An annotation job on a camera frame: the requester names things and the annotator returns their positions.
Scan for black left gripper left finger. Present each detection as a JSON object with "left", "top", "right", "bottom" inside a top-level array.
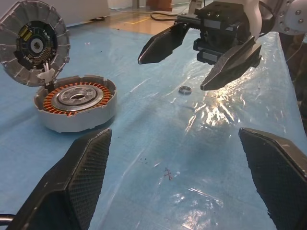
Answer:
[{"left": 7, "top": 127, "right": 113, "bottom": 230}]

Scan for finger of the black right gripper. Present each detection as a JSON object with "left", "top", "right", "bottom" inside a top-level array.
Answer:
[
  {"left": 137, "top": 23, "right": 189, "bottom": 65},
  {"left": 200, "top": 35, "right": 263, "bottom": 92}
]

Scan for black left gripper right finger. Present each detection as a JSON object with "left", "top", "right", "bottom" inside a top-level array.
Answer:
[{"left": 238, "top": 127, "right": 307, "bottom": 230}]

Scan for grey motor base copper windings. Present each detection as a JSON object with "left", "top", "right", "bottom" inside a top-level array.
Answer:
[{"left": 33, "top": 74, "right": 118, "bottom": 133}]

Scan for grey motor cover circuit board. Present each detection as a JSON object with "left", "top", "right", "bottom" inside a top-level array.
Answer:
[{"left": 0, "top": 9, "right": 71, "bottom": 87}]

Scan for brown box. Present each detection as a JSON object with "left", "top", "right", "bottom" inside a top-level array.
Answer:
[{"left": 145, "top": 0, "right": 174, "bottom": 13}]

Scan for black floor cable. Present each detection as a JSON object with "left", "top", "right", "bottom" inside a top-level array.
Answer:
[{"left": 150, "top": 11, "right": 193, "bottom": 23}]

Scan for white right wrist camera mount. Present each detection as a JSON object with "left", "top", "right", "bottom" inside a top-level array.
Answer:
[{"left": 244, "top": 0, "right": 275, "bottom": 43}]

